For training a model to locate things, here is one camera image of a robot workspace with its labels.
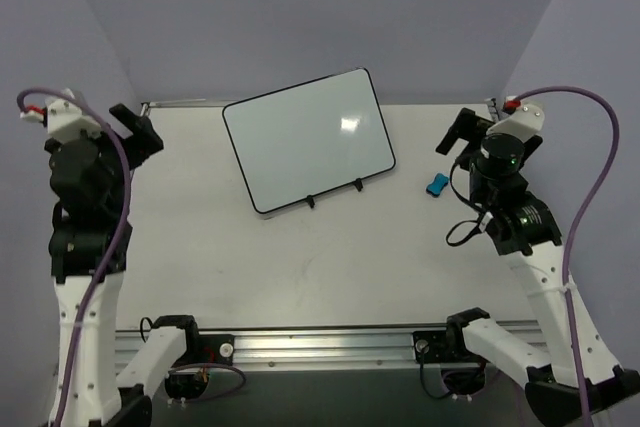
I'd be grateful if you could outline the blue bone-shaped eraser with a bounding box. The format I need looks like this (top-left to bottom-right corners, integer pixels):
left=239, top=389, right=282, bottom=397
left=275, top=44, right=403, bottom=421
left=425, top=173, right=449, bottom=198

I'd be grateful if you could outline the white whiteboard black frame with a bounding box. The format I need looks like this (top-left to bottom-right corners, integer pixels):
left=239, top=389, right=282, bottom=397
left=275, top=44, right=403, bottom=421
left=222, top=67, right=396, bottom=215

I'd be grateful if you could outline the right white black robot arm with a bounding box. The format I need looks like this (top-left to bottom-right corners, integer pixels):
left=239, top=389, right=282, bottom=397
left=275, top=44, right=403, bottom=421
left=436, top=106, right=639, bottom=426

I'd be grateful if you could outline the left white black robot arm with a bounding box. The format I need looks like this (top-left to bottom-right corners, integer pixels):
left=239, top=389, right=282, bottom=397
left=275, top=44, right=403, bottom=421
left=45, top=97, right=202, bottom=426

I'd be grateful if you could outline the black cable at right wrist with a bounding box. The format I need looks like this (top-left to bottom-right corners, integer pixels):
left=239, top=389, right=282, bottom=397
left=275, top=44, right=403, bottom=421
left=444, top=161, right=494, bottom=249

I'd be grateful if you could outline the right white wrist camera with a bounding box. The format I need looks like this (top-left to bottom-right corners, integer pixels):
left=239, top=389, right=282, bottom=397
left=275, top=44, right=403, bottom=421
left=498, top=96, right=545, bottom=142

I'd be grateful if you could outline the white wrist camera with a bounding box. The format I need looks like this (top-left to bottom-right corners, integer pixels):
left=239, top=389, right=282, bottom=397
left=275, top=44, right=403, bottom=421
left=20, top=96, right=102, bottom=144
left=498, top=96, right=545, bottom=142

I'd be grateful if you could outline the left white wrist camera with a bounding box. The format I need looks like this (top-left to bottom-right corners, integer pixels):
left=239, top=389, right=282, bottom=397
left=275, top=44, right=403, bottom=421
left=20, top=96, right=102, bottom=144

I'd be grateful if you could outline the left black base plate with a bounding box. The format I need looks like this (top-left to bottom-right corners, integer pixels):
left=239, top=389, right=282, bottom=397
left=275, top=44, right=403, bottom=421
left=193, top=333, right=235, bottom=365

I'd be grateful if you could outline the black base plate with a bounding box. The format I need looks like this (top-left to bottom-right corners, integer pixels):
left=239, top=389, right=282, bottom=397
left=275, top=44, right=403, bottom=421
left=412, top=329, right=462, bottom=364
left=193, top=333, right=235, bottom=365

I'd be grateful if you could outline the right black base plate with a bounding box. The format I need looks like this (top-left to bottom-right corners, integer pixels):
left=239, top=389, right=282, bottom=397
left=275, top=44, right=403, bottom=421
left=412, top=329, right=462, bottom=364

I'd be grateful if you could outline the aluminium front rail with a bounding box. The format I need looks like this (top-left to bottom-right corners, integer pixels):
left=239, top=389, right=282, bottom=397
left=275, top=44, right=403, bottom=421
left=112, top=329, right=551, bottom=373

